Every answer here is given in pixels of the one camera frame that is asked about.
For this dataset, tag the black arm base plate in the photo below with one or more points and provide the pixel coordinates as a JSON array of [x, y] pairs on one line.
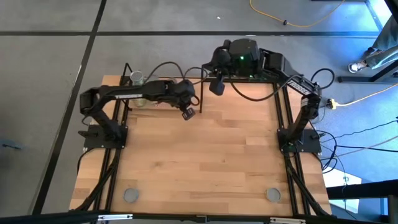
[[314, 146], [93, 143]]

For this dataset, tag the short tin can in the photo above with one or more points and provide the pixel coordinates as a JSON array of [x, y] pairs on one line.
[[273, 195]]

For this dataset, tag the tall green Oranges can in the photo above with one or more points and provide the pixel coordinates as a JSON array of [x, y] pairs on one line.
[[140, 103]]

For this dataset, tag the yellow power strip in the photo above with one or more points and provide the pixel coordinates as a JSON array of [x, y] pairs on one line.
[[331, 103]]

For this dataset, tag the silver metal bracket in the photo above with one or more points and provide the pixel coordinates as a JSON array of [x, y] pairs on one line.
[[115, 217], [287, 220]]

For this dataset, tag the black aluminium frame rail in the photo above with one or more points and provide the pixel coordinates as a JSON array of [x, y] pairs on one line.
[[242, 81], [113, 174], [292, 186]]

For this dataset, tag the short teal can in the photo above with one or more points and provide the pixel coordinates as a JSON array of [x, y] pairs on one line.
[[131, 195]]

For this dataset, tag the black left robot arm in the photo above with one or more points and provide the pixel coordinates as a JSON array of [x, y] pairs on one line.
[[136, 91]]

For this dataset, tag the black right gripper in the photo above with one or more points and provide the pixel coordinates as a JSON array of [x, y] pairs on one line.
[[222, 56]]

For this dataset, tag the black metal beam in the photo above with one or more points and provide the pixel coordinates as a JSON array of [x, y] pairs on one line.
[[367, 189]]

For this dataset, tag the black metal desk frame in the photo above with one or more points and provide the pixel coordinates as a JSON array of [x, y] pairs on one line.
[[357, 79]]

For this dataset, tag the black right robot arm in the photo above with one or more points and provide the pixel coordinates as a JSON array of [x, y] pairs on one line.
[[298, 124]]

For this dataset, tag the dark grey floor object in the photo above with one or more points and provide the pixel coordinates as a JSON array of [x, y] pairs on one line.
[[11, 143]]

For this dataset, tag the person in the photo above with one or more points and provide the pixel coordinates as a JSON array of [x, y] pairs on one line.
[[385, 46]]

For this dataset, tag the yellow Carrots can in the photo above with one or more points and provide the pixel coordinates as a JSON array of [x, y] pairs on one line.
[[136, 77]]

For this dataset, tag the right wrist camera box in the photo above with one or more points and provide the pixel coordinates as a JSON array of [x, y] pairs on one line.
[[217, 87]]

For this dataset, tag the white sheet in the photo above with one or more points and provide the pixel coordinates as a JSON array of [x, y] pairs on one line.
[[339, 180]]

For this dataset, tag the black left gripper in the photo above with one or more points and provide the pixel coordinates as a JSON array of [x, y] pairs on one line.
[[184, 93]]

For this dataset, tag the black aluminium frame beam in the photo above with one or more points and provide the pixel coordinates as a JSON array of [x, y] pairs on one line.
[[161, 218]]

